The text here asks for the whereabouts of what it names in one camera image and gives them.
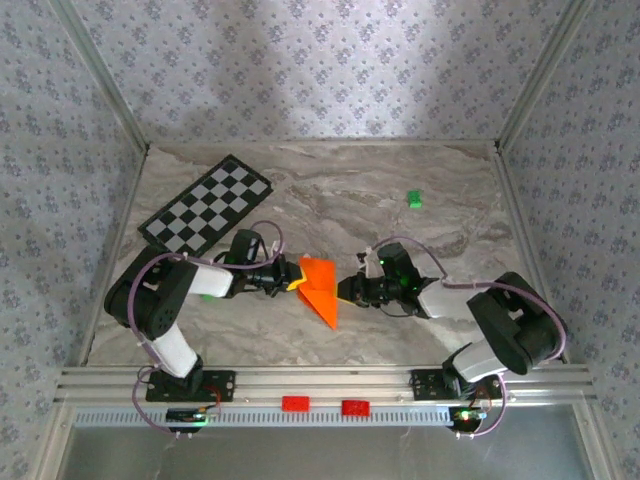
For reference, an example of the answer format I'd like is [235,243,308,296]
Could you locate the orange paper sheet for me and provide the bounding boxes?
[296,254,341,332]

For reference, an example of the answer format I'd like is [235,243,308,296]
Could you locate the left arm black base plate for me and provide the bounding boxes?
[145,369,236,403]

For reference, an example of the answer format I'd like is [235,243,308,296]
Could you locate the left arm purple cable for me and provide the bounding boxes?
[128,220,285,440]

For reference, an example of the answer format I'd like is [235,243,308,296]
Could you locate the grey slotted cable duct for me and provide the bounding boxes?
[72,405,454,429]

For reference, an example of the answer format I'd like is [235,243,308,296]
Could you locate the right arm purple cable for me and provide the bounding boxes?
[372,235,568,441]

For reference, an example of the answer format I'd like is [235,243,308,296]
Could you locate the aluminium mounting rail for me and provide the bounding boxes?
[52,363,599,407]

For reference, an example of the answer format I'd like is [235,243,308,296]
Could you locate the aluminium side rail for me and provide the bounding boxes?
[77,143,151,369]
[492,142,574,366]

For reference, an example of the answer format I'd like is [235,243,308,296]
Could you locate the aluminium corner post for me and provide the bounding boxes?
[49,0,152,154]
[493,0,599,154]

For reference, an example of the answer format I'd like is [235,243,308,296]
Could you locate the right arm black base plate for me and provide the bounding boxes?
[410,368,503,401]

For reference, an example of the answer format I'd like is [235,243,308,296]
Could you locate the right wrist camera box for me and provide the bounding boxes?
[356,248,379,276]

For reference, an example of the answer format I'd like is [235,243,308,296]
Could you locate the black grey chessboard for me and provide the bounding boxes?
[137,153,275,256]

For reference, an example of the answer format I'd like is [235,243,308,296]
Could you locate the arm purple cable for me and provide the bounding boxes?
[128,220,285,440]
[372,235,568,441]

